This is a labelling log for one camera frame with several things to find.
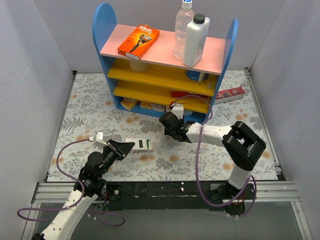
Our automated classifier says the white remote control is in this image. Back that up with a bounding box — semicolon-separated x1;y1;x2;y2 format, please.
125;138;153;152

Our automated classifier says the white remote battery cover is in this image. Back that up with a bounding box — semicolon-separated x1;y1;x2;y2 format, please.
177;150;186;160

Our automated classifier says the green battery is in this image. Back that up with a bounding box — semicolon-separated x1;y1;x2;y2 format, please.
146;139;152;150

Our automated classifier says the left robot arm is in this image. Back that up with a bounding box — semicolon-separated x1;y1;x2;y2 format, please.
32;139;135;240

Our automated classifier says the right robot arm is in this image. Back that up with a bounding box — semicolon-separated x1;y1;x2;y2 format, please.
159;112;267;199

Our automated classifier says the white blue small box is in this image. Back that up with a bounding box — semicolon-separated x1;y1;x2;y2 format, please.
183;110;193;116

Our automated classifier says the red flat box on shelf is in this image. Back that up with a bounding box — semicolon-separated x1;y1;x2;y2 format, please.
170;89;208;98

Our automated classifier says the floral table mat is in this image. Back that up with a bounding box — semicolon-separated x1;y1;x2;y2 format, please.
46;70;279;182

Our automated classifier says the yellow and white small box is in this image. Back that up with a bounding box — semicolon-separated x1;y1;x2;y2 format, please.
120;99;140;112

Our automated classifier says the blue shelf with coloured boards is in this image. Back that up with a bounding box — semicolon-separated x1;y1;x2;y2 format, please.
92;3;239;123

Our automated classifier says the blue and white tub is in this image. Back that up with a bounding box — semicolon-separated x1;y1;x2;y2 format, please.
185;70;209;82

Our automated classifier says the red toothpaste box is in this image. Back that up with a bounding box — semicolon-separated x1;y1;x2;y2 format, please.
214;87;246;105

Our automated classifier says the cream cylindrical container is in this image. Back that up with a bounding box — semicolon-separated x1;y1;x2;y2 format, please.
128;60;153;72

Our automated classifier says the orange razor box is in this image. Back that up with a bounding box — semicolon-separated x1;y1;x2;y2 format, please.
117;24;160;60

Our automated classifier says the white bottle with black cap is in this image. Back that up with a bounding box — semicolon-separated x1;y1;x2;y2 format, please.
183;13;210;68

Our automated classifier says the clear plastic water bottle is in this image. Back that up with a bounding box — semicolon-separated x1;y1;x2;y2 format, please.
173;0;195;59

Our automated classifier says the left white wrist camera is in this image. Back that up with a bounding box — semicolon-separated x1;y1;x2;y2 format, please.
94;131;109;147

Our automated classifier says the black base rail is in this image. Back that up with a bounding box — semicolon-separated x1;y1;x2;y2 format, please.
101;181;246;217

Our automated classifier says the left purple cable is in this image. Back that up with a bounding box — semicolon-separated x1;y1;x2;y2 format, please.
16;136;126;228

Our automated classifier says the purple cable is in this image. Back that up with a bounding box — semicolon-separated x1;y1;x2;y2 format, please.
171;94;258;218
16;136;126;228

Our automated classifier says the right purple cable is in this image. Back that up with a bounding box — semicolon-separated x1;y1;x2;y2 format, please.
171;94;258;218

